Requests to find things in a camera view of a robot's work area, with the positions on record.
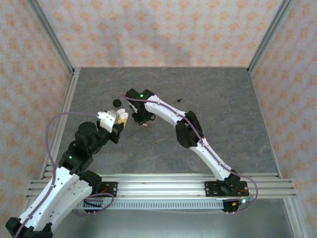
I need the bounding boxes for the white earbud charging case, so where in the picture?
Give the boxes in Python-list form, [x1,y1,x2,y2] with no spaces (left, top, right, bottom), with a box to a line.
[116,108,130,120]

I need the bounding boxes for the grey metal panel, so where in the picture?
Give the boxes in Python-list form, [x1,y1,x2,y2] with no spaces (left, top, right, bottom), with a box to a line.
[49,209,295,238]

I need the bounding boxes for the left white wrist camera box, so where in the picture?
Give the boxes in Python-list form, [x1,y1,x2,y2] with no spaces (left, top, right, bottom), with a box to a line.
[96,110,121,131]

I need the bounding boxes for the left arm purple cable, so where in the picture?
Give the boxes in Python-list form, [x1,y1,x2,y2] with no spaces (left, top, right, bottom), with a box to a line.
[14,112,114,238]

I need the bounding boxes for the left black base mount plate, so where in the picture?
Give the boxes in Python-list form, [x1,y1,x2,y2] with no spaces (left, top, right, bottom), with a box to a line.
[99,182,118,198]

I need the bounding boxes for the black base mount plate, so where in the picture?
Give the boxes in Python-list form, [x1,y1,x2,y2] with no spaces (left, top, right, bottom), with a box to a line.
[204,180,248,198]
[99,182,118,198]

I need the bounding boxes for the aluminium side rail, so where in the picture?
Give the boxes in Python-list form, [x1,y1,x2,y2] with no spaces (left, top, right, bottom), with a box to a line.
[39,68,81,179]

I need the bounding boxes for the long aluminium base rail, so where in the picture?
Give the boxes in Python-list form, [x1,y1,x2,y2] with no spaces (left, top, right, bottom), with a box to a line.
[26,173,297,199]

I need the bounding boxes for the slotted grey cable duct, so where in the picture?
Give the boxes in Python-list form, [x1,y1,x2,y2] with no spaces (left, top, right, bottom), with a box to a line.
[74,200,225,211]

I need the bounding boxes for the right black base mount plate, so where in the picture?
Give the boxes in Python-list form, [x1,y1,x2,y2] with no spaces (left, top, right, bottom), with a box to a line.
[204,180,248,198]

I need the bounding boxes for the short aluminium frame post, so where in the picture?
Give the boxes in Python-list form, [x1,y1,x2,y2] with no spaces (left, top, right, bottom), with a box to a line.
[283,198,308,238]

